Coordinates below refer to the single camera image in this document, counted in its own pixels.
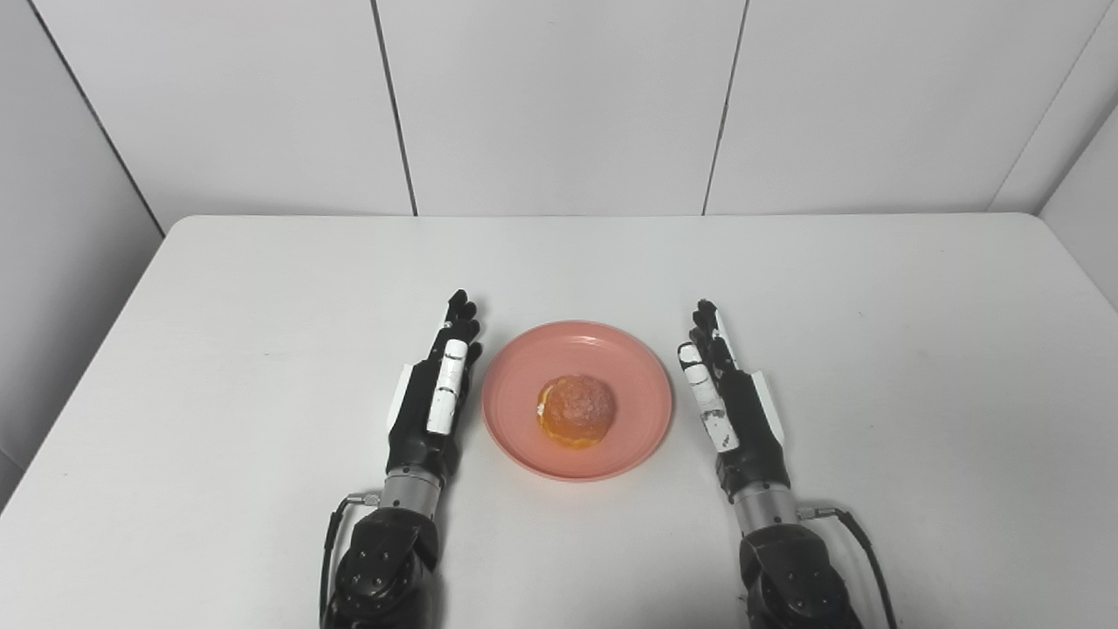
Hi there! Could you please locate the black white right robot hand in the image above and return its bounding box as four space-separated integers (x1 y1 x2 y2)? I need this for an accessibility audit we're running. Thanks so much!
678 301 791 503

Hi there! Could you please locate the pink round plate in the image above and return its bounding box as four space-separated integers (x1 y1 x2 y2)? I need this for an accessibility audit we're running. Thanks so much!
481 320 674 482

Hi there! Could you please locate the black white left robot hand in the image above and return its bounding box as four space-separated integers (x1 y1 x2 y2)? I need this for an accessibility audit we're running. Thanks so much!
386 289 484 486

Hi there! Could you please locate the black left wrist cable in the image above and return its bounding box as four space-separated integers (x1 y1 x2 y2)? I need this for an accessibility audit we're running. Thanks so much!
320 494 383 626

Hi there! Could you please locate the golden cream puff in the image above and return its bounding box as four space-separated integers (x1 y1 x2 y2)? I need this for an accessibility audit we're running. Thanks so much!
536 375 616 450

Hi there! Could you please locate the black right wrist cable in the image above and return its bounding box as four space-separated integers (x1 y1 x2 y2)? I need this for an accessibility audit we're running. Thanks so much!
797 505 899 629

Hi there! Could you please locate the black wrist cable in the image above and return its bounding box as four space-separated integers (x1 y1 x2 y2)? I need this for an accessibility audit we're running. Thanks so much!
320 494 383 626
797 505 899 629

